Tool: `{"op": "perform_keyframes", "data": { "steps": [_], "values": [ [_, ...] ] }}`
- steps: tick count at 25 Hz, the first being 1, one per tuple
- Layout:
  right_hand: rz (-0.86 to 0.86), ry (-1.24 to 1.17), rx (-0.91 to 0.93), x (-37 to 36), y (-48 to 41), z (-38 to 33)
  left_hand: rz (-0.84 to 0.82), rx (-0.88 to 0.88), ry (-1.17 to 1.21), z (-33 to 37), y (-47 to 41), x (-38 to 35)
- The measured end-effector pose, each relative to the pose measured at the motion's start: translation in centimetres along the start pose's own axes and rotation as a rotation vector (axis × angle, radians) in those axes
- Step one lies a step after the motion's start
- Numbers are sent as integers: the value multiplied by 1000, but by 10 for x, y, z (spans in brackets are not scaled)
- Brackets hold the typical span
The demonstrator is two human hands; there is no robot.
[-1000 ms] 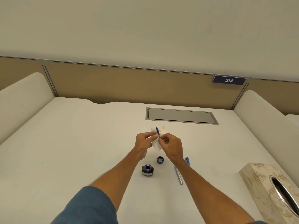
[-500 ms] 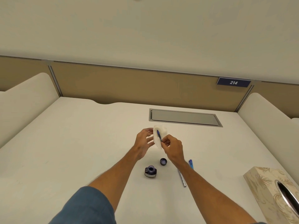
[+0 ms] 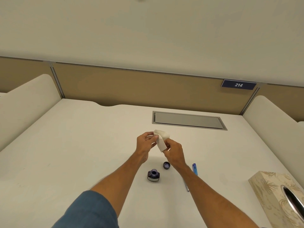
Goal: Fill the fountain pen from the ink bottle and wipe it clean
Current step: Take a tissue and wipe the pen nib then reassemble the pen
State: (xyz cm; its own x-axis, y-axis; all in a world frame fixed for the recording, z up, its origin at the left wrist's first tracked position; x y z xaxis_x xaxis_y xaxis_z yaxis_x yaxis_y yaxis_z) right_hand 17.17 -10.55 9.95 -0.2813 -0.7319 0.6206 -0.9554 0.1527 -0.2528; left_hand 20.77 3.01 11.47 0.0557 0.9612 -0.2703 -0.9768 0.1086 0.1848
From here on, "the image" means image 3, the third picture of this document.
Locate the white desk side divider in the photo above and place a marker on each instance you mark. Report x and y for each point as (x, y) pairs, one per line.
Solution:
(26, 104)
(275, 125)

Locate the person's right thumb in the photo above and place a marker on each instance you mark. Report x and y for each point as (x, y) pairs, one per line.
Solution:
(167, 149)

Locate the person's right forearm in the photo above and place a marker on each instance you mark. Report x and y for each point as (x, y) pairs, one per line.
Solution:
(211, 199)

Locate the beige desk partition panel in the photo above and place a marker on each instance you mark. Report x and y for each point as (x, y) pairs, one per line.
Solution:
(152, 89)

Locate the dark blue number sign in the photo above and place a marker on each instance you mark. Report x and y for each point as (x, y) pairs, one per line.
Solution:
(238, 84)

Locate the blue shirt sleeve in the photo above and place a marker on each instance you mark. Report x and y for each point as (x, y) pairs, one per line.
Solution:
(87, 211)

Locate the white tissue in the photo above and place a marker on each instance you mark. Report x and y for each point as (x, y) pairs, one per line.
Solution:
(162, 140)

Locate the blue pen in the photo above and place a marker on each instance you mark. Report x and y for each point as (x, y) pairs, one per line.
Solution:
(195, 169)

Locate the dark ink bottle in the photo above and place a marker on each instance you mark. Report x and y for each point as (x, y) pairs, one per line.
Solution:
(154, 175)

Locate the dark ink bottle cap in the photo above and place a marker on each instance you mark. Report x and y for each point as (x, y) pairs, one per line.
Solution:
(166, 165)

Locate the person's left forearm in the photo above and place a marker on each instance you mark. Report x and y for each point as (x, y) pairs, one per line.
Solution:
(116, 185)

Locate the person's left hand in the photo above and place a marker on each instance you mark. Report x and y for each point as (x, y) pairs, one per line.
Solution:
(144, 144)

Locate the person's right hand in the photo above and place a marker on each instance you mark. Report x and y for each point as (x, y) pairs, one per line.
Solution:
(175, 150)

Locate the person's left thumb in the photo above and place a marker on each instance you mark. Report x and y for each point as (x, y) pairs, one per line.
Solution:
(154, 140)

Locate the patterned beige tissue box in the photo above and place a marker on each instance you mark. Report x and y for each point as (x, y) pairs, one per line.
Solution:
(279, 197)

